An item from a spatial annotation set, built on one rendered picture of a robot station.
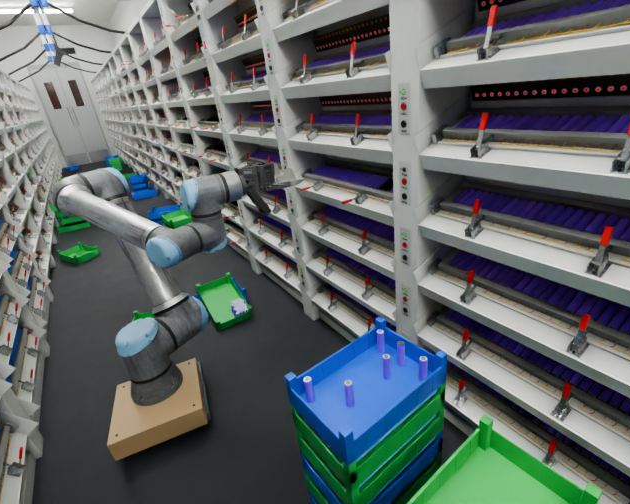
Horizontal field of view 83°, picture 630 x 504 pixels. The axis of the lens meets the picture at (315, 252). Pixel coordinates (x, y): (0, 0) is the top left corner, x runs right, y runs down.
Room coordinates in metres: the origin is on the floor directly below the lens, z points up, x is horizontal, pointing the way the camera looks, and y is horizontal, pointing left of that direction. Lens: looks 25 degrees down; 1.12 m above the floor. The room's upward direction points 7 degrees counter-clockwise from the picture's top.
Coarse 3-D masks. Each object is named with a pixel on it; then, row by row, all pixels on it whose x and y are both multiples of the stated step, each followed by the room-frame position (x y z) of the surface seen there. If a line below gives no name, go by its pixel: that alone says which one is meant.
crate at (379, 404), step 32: (384, 320) 0.73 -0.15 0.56; (352, 352) 0.69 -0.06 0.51; (384, 352) 0.70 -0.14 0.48; (416, 352) 0.65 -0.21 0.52; (288, 384) 0.58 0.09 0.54; (320, 384) 0.62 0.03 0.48; (384, 384) 0.60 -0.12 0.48; (416, 384) 0.59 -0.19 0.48; (320, 416) 0.53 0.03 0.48; (352, 416) 0.52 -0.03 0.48; (384, 416) 0.47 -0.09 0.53; (352, 448) 0.43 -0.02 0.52
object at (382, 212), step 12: (336, 156) 1.52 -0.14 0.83; (300, 168) 1.55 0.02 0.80; (312, 168) 1.58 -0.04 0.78; (300, 192) 1.51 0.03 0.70; (312, 192) 1.41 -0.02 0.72; (324, 192) 1.36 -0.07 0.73; (336, 192) 1.31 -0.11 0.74; (348, 192) 1.27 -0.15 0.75; (336, 204) 1.29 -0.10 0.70; (348, 204) 1.21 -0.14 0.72; (372, 204) 1.13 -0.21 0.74; (384, 204) 1.10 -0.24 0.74; (372, 216) 1.11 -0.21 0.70; (384, 216) 1.05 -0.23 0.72
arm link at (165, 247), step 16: (64, 192) 1.17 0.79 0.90; (80, 192) 1.18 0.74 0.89; (64, 208) 1.16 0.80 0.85; (80, 208) 1.11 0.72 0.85; (96, 208) 1.08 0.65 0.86; (112, 208) 1.07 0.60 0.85; (96, 224) 1.07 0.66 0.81; (112, 224) 1.02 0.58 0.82; (128, 224) 0.99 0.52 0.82; (144, 224) 0.97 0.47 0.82; (128, 240) 0.98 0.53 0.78; (144, 240) 0.93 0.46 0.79; (160, 240) 0.88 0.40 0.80; (176, 240) 0.90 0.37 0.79; (192, 240) 0.93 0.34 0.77; (160, 256) 0.87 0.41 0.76; (176, 256) 0.88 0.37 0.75
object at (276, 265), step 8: (256, 248) 2.15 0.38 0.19; (264, 248) 2.13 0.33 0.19; (272, 248) 2.10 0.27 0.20; (256, 256) 2.12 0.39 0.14; (264, 256) 2.08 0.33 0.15; (272, 256) 2.04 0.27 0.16; (280, 256) 1.97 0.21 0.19; (264, 264) 2.00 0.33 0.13; (272, 264) 1.96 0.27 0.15; (280, 264) 1.93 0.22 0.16; (288, 264) 1.85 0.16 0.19; (296, 264) 1.83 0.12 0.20; (272, 272) 1.95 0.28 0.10; (280, 272) 1.85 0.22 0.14; (288, 272) 1.78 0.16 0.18; (296, 272) 1.79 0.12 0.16; (288, 280) 1.75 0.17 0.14; (296, 280) 1.72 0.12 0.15; (296, 288) 1.66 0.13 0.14
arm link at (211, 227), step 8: (192, 216) 1.00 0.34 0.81; (200, 216) 0.99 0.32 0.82; (208, 216) 0.99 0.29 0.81; (216, 216) 1.01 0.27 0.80; (192, 224) 0.98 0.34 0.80; (200, 224) 0.99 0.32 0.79; (208, 224) 0.99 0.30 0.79; (216, 224) 1.00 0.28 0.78; (200, 232) 0.96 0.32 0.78; (208, 232) 0.98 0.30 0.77; (216, 232) 1.00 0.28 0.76; (224, 232) 1.03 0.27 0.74; (208, 240) 0.97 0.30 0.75; (216, 240) 0.99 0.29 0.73; (224, 240) 1.01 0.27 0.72; (208, 248) 0.99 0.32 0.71; (216, 248) 0.99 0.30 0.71
